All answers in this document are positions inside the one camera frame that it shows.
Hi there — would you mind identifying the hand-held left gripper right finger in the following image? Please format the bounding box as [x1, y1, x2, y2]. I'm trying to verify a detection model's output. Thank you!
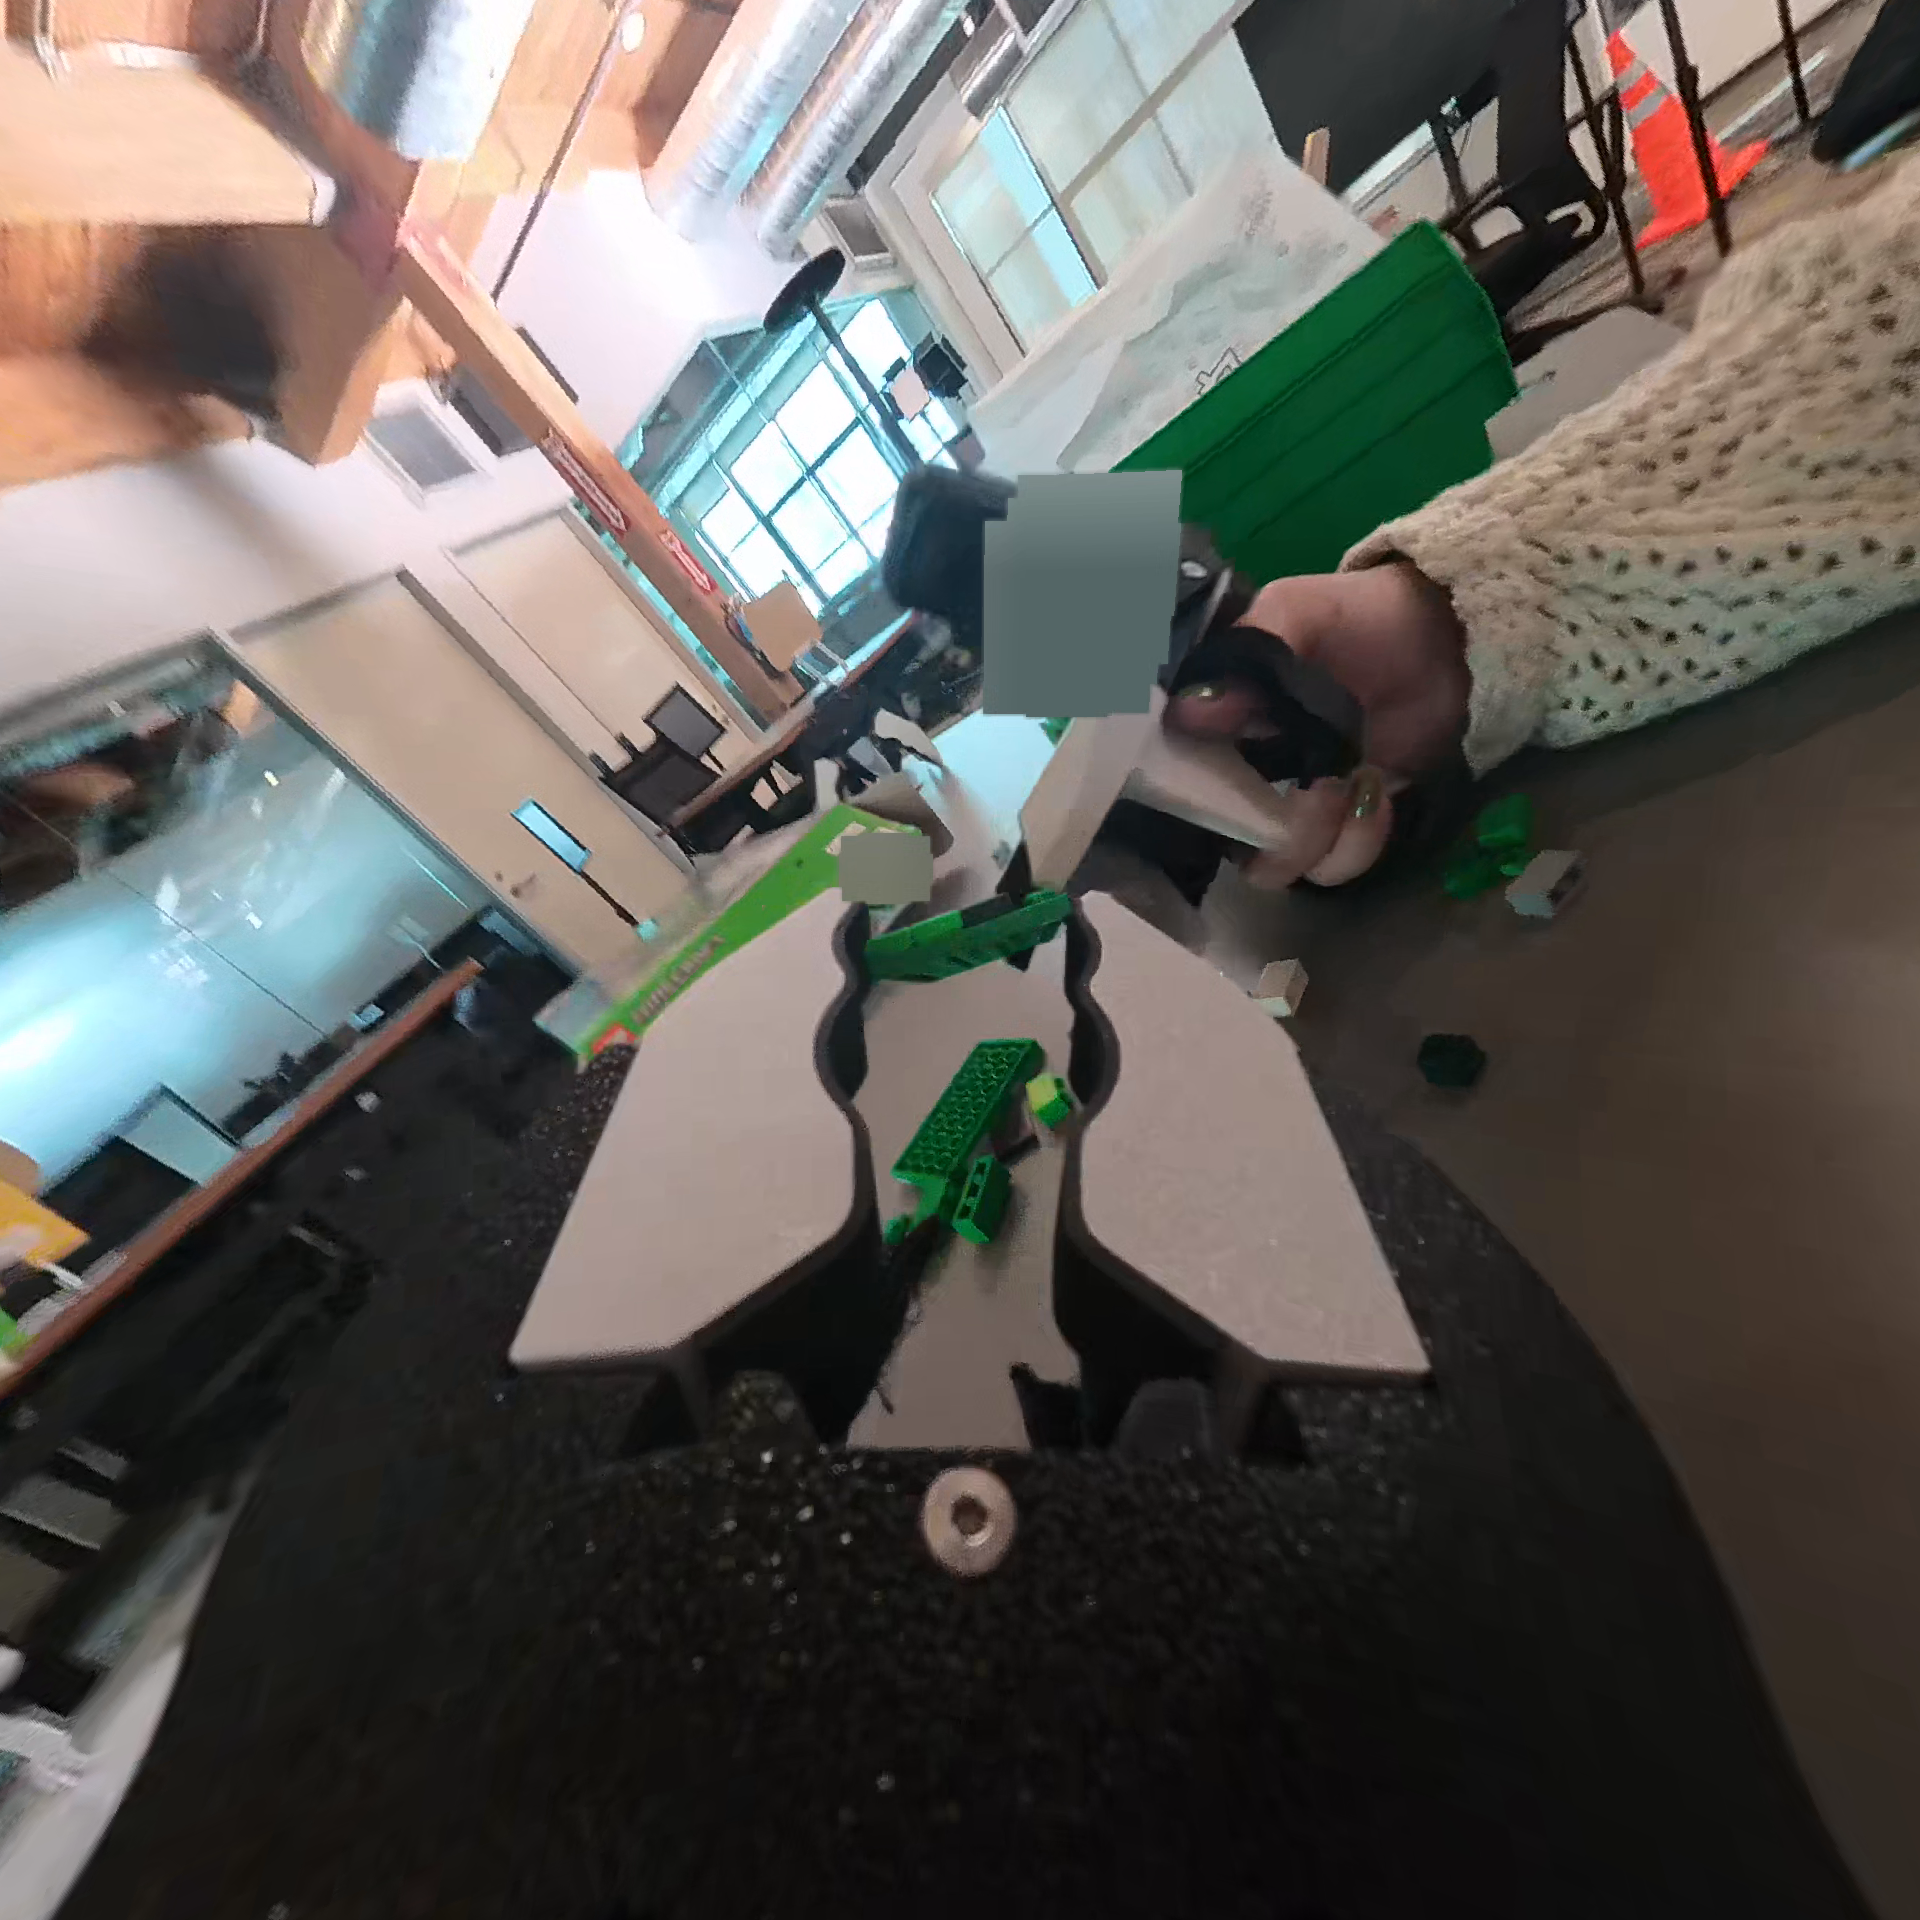
[1055, 893, 1427, 1384]

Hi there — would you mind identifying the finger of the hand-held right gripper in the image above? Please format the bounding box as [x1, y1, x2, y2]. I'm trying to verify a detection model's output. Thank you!
[996, 717, 1202, 898]

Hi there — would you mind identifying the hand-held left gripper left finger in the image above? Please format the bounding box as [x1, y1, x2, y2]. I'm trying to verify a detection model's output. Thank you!
[509, 898, 884, 1374]

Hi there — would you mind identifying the green lego plate assembly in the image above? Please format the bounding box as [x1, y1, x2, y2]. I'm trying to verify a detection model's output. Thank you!
[867, 886, 1074, 984]

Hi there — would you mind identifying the person's right forearm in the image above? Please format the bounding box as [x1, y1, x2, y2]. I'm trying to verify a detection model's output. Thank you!
[1336, 193, 1920, 781]

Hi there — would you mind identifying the lego set box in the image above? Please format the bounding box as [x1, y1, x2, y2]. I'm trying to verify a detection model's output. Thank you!
[572, 802, 900, 1062]

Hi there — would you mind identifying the green lego brick cluster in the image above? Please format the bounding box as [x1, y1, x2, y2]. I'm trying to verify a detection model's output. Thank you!
[879, 1160, 966, 1255]

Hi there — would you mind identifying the large green lego plate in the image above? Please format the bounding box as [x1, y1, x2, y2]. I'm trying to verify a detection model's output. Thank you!
[898, 1045, 1050, 1189]

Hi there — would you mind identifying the person's right hand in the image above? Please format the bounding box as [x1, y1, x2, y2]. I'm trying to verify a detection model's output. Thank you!
[1167, 556, 1485, 893]

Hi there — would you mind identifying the large grid window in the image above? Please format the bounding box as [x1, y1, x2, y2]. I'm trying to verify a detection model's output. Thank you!
[646, 304, 996, 601]

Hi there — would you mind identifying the white printed sheet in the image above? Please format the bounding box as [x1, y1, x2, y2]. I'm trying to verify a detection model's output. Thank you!
[976, 148, 1391, 465]

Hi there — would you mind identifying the green plastic bin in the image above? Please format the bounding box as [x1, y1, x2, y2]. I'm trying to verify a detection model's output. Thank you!
[1118, 228, 1516, 565]

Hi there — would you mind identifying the long wooden desk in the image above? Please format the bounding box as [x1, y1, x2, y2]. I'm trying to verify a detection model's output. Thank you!
[0, 953, 486, 1401]

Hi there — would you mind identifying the black office chair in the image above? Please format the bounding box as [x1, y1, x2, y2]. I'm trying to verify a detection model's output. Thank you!
[1427, 0, 1621, 288]

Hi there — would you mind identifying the orange traffic cone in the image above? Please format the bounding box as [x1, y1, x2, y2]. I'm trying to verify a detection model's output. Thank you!
[1601, 28, 1775, 246]

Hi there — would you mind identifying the red wall sign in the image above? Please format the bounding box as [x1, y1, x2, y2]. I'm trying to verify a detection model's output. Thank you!
[540, 429, 718, 587]

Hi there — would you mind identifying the silver ventilation duct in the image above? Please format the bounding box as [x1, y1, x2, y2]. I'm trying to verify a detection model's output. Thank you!
[646, 0, 1050, 259]

